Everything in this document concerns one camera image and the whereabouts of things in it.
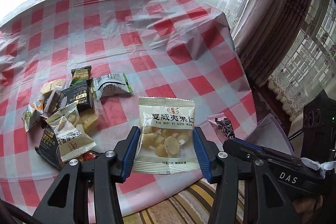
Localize pink snack bar packet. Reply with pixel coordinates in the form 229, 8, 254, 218
207, 113, 235, 143

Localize cream macadamia snack packet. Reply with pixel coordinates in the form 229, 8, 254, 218
133, 97, 199, 175

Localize black speaker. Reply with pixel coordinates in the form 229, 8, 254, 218
301, 90, 335, 163

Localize dark chocolate snack packet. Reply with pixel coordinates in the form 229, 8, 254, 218
35, 126, 69, 170

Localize white purple cardboard box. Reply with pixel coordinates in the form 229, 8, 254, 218
247, 114, 294, 155

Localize striped velvet sofa cushion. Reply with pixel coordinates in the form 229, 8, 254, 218
122, 177, 246, 224

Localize orange white snack packet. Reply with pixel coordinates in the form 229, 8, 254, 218
22, 100, 43, 132

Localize black gold snack packet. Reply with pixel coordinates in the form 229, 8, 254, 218
58, 79, 95, 112

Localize green white snack packet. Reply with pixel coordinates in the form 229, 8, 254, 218
92, 73, 133, 99

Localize small green snack packet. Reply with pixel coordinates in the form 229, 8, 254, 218
70, 65, 92, 86

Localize pink drape curtain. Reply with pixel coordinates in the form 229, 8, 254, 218
234, 0, 311, 86

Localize red white checkered tablecloth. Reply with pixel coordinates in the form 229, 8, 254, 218
1, 0, 257, 213

